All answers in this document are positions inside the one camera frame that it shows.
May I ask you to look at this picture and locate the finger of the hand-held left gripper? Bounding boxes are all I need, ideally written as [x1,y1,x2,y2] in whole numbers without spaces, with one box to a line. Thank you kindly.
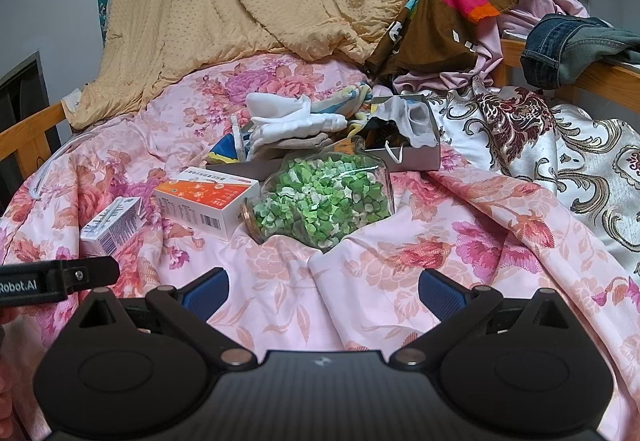
[62,255,121,295]

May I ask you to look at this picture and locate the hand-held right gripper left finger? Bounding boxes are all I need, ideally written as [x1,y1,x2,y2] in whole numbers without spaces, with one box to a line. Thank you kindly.
[52,267,258,369]

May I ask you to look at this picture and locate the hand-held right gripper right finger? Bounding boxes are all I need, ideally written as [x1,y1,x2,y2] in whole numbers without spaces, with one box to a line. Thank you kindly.
[387,268,598,369]

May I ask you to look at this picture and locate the grey cardboard box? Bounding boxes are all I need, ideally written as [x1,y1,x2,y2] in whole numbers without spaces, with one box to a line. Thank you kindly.
[205,94,442,177]

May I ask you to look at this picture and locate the pale grey cloth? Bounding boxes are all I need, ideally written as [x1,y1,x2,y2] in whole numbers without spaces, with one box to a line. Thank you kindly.
[375,98,436,150]

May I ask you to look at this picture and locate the white socks bundle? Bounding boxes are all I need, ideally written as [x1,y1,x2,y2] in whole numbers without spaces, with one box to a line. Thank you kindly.
[245,92,349,154]

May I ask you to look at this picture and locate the pastel striped sock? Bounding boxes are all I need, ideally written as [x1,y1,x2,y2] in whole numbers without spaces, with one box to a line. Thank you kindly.
[310,83,374,132]

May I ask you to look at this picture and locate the white and blue carton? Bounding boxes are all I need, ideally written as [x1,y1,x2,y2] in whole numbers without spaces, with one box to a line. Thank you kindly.
[80,197,146,257]

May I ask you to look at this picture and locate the orange and white box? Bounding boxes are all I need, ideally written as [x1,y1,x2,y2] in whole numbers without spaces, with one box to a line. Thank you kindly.
[154,166,261,242]

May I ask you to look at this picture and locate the pink floral quilt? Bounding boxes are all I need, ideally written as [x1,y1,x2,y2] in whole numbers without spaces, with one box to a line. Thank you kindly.
[0,53,640,441]

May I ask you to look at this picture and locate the cartoon print towel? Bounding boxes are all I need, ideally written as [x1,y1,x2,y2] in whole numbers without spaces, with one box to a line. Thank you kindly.
[207,131,251,167]

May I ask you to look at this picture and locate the glass jar of green stars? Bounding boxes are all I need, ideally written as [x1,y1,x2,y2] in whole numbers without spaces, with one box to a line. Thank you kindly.
[241,138,396,252]

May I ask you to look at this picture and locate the wooden bed headboard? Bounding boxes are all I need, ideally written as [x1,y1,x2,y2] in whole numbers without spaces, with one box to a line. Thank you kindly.
[0,101,69,187]

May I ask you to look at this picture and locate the white gold patterned cloth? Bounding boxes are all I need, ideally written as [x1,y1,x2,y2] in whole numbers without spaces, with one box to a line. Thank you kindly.
[430,78,640,273]

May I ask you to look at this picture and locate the dark window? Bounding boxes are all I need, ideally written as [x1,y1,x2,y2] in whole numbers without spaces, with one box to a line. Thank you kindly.
[0,51,54,202]

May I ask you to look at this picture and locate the teal patterned cloth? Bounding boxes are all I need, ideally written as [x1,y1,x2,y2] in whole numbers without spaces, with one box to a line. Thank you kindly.
[96,0,114,46]

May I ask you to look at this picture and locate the dark blue jeans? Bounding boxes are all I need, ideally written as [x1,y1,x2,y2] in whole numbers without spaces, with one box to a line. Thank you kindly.
[520,13,614,90]

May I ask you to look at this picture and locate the brown multicolour striped garment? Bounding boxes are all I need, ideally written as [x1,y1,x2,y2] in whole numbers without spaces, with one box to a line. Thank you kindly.
[365,0,557,80]

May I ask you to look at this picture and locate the grey-green garment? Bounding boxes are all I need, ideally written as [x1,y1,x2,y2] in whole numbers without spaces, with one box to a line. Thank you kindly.
[557,26,640,84]

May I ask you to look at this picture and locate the pale pink cloth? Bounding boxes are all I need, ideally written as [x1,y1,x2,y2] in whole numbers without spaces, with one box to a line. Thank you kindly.
[392,0,591,97]

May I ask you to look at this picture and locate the wooden bed frame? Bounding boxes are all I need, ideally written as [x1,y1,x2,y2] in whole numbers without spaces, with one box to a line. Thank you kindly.
[500,38,640,120]

